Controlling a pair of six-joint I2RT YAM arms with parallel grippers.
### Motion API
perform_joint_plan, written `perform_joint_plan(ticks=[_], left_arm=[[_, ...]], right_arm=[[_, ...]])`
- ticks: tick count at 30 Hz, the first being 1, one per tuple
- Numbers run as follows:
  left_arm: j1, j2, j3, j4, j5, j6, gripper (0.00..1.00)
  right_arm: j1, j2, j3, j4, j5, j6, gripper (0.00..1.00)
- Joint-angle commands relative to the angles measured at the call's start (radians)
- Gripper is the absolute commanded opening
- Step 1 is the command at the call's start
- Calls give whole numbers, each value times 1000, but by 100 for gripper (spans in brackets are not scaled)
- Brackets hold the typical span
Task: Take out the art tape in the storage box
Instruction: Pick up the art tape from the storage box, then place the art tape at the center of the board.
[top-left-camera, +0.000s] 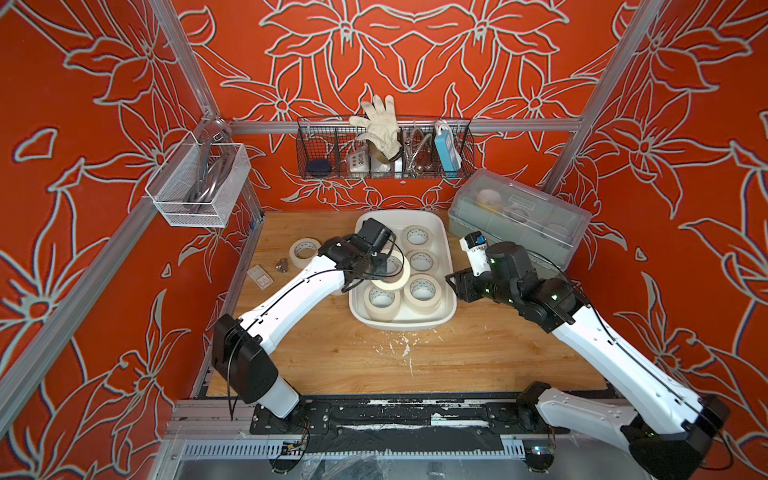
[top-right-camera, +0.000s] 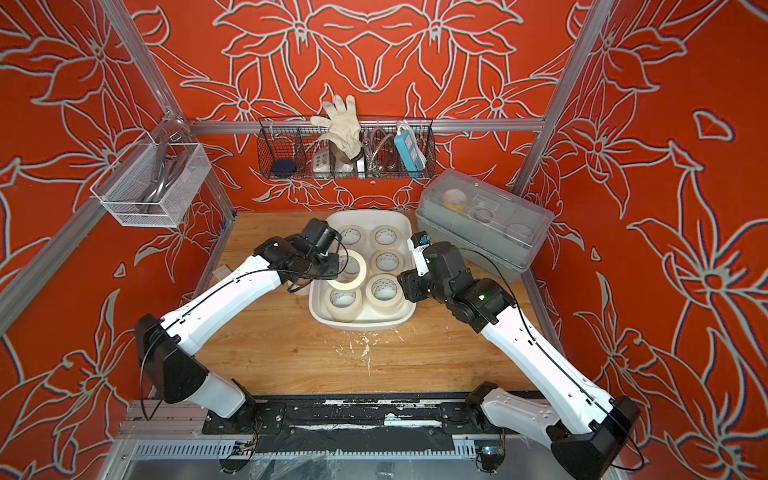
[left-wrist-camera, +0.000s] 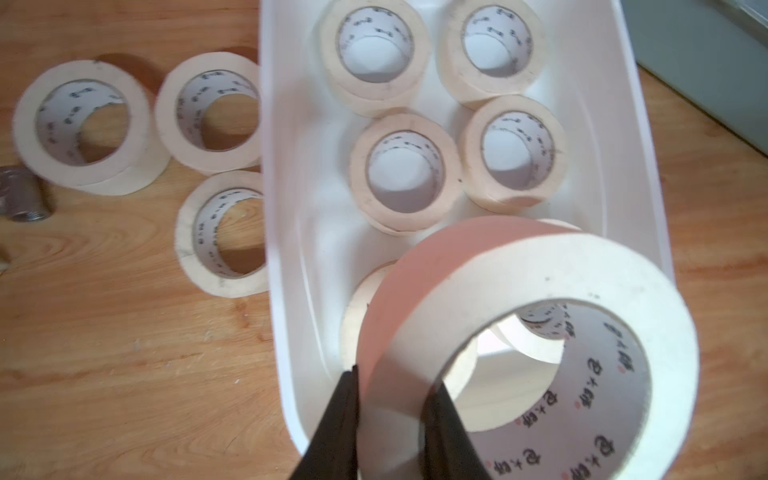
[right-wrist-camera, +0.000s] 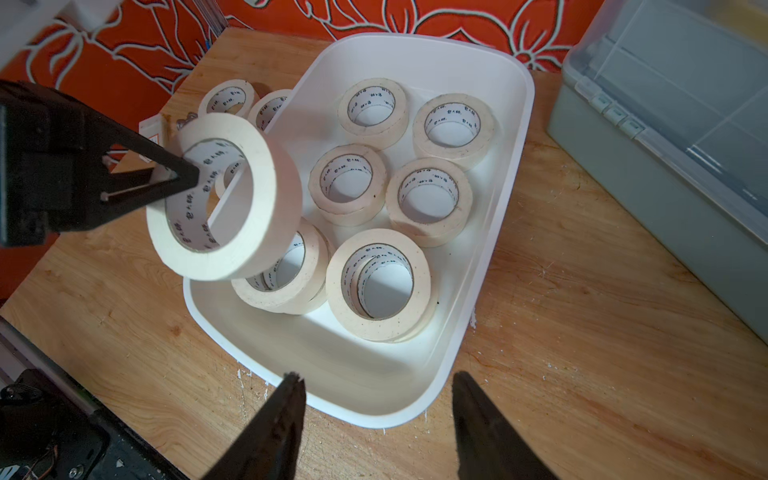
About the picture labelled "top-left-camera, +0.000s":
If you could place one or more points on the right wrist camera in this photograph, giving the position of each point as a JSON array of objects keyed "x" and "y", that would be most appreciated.
[{"x": 475, "y": 245}]

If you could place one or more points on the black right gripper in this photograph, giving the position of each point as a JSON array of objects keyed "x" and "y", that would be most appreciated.
[{"x": 463, "y": 284}]

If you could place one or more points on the white mesh wall basket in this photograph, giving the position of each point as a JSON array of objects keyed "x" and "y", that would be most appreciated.
[{"x": 198, "y": 187}]

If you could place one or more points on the white work glove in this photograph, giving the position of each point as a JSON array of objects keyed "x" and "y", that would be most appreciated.
[{"x": 380, "y": 125}]

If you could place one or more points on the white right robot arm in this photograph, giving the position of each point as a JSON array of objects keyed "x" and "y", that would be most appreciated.
[{"x": 668, "y": 429}]

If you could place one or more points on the dark blue round object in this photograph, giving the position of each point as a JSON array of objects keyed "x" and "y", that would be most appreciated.
[{"x": 319, "y": 167}]

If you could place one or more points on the beige masking tape roll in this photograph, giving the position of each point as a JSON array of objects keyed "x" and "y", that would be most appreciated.
[
  {"x": 302, "y": 251},
  {"x": 416, "y": 237},
  {"x": 394, "y": 273},
  {"x": 381, "y": 305},
  {"x": 423, "y": 294},
  {"x": 423, "y": 262}
]

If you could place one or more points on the black wire wall basket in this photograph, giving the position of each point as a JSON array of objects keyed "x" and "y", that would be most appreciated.
[{"x": 428, "y": 148}]

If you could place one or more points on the white power adapter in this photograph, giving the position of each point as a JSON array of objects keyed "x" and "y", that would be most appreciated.
[{"x": 358, "y": 161}]

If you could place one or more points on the translucent lidded storage box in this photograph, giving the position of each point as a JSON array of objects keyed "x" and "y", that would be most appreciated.
[{"x": 506, "y": 210}]

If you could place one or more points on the small clear plastic packet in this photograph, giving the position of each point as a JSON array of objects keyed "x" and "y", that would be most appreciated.
[{"x": 260, "y": 277}]

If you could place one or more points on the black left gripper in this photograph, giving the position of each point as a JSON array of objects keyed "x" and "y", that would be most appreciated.
[{"x": 381, "y": 272}]

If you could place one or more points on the white plastic storage tray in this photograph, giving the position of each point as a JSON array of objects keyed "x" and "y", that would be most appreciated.
[{"x": 407, "y": 320}]

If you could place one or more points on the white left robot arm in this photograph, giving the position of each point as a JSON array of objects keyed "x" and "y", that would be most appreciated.
[{"x": 241, "y": 347}]

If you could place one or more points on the blue white box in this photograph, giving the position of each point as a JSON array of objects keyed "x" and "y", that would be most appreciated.
[{"x": 449, "y": 157}]

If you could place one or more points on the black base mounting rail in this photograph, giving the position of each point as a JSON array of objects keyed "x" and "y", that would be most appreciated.
[{"x": 492, "y": 412}]

